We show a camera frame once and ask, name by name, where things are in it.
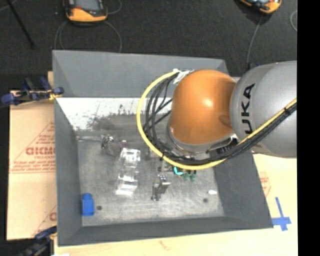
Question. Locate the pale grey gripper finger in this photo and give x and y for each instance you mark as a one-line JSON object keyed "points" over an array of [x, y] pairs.
{"points": [[156, 193], [165, 184]]}

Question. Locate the clear glass block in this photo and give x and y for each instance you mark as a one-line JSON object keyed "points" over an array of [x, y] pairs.
{"points": [[127, 183], [130, 157]]}

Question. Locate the small white oval piece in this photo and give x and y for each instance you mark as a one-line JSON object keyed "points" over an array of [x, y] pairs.
{"points": [[212, 192]]}

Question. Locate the small purple piece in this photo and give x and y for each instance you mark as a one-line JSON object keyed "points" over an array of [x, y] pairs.
{"points": [[123, 144]]}

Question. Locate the small silver metal tool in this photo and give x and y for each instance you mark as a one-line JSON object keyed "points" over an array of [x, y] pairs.
{"points": [[109, 145]]}

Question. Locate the blue plastic cylinder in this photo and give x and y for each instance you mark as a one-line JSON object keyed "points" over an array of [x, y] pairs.
{"points": [[87, 204]]}

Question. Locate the grey metal bin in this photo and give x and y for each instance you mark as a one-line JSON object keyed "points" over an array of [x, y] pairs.
{"points": [[105, 75]]}

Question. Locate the brown cardboard board, red print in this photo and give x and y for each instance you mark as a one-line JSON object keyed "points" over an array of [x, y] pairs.
{"points": [[30, 175]]}

